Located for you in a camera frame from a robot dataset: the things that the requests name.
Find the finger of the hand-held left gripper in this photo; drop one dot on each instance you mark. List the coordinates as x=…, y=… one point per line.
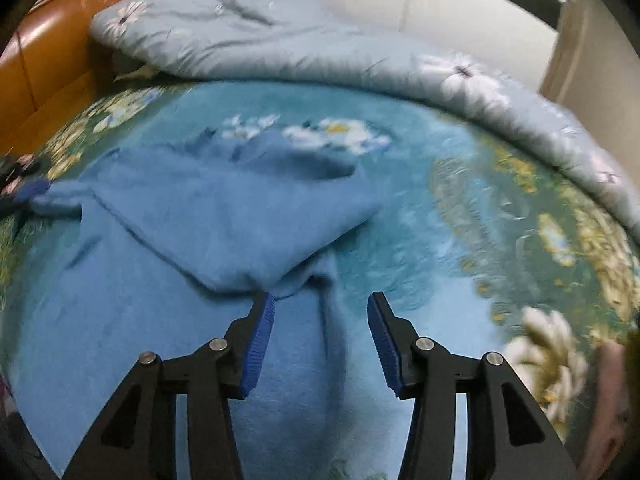
x=17, y=170
x=34, y=191

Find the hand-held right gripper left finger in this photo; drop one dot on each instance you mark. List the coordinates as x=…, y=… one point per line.
x=260, y=345

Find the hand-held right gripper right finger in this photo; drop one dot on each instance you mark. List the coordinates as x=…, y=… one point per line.
x=382, y=345

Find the blue fleece garment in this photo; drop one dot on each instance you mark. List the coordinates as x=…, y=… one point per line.
x=200, y=210

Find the teal floral blanket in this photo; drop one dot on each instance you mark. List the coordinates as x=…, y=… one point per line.
x=425, y=240

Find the wooden headboard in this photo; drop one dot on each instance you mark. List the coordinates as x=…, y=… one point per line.
x=50, y=45

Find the pillow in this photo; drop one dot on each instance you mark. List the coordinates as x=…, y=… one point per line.
x=137, y=73

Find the light blue floral quilt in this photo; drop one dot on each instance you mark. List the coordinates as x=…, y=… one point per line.
x=280, y=45

